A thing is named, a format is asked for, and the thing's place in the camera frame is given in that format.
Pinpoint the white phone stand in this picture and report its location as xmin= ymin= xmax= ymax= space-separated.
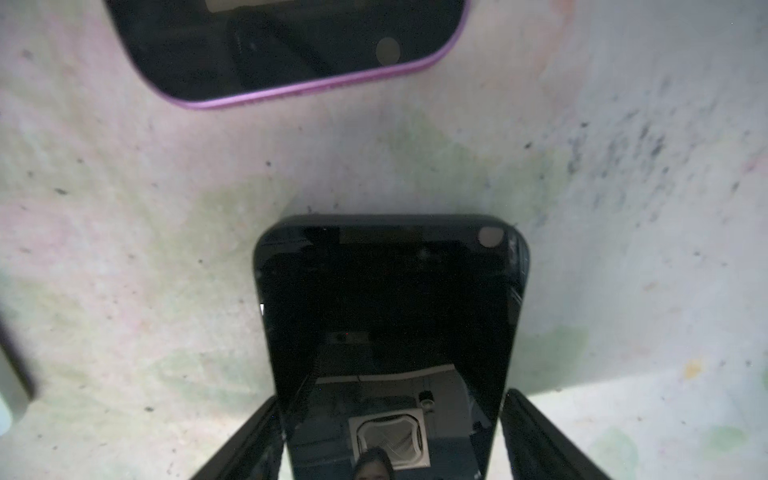
xmin=1 ymin=316 xmax=36 ymax=436

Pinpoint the purple case phone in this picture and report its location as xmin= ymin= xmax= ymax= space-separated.
xmin=105 ymin=1 xmax=470 ymax=109

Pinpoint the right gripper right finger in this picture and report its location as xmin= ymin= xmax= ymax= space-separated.
xmin=500 ymin=389 xmax=610 ymax=480

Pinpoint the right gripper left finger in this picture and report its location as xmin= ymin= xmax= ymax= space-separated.
xmin=191 ymin=396 xmax=284 ymax=480

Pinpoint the black phone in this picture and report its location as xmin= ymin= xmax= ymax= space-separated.
xmin=253 ymin=215 xmax=530 ymax=479

